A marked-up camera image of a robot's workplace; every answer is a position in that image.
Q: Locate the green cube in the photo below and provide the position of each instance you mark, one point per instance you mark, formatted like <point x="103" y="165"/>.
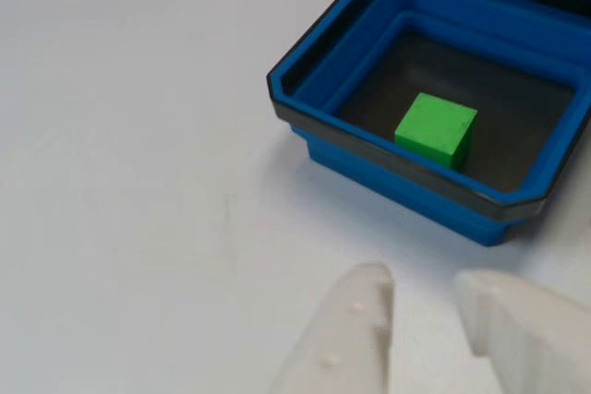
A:
<point x="434" y="126"/>

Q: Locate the blue square box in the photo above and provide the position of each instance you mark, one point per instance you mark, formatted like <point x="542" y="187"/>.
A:
<point x="369" y="168"/>

